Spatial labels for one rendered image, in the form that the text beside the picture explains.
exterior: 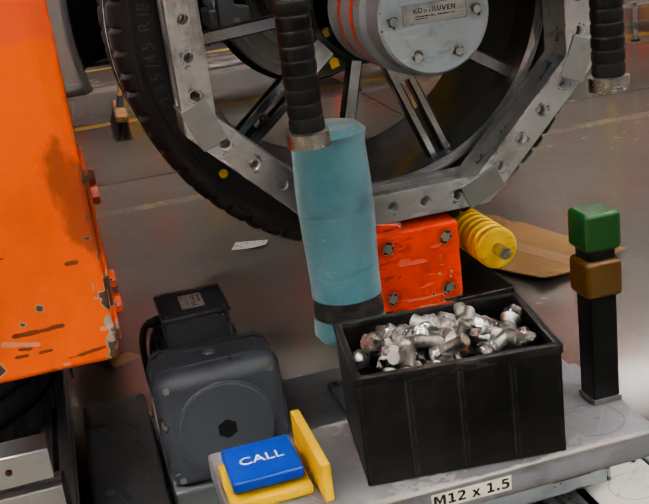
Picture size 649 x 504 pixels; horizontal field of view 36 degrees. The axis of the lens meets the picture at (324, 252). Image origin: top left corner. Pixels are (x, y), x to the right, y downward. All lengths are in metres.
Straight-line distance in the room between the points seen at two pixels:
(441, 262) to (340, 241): 0.22
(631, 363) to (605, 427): 1.14
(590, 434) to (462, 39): 0.44
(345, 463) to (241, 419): 0.39
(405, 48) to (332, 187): 0.17
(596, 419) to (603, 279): 0.15
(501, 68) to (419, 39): 0.34
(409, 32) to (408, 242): 0.31
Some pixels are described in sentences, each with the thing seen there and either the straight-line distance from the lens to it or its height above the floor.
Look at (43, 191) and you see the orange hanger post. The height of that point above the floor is 0.73.
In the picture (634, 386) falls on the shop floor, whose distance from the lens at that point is 2.10.
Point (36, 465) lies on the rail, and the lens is 1.32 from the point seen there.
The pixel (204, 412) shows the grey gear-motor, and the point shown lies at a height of 0.35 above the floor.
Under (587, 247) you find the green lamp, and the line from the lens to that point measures 1.02.
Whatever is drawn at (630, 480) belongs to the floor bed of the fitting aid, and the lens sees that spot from 1.67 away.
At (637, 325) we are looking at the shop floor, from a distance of 2.36.
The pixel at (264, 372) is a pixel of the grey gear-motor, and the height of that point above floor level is 0.38.
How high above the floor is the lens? 0.98
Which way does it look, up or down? 19 degrees down
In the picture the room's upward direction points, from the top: 8 degrees counter-clockwise
